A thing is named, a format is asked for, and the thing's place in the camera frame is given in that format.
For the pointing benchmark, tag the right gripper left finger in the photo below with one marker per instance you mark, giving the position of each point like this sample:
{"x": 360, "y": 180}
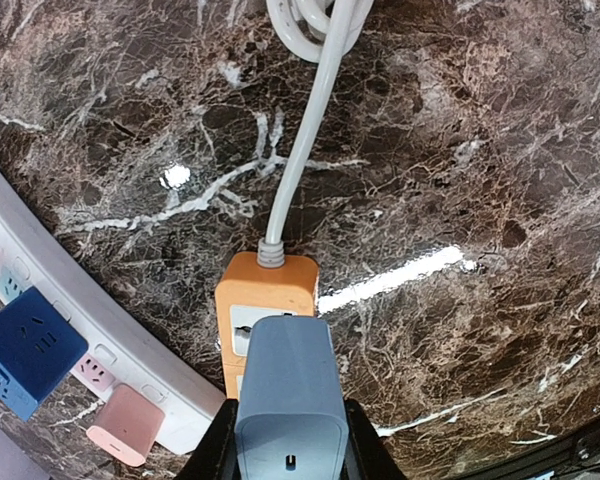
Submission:
{"x": 215, "y": 458}

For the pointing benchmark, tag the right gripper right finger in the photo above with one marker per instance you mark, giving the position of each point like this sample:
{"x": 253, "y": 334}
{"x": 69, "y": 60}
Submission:
{"x": 366, "y": 457}

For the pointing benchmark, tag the light blue plug adapter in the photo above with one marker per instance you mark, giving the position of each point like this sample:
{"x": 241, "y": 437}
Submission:
{"x": 291, "y": 421}

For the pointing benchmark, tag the pink plug adapter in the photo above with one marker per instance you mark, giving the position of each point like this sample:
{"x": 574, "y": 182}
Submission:
{"x": 127, "y": 426}

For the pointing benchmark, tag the white multicolour power strip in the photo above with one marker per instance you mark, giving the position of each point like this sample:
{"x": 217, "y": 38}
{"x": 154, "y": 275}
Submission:
{"x": 129, "y": 354}

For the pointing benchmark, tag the orange power strip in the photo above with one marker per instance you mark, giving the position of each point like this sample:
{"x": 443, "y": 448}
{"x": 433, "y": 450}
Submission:
{"x": 248, "y": 292}

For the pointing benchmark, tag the blue cube socket adapter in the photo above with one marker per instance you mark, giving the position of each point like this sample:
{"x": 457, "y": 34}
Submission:
{"x": 38, "y": 348}

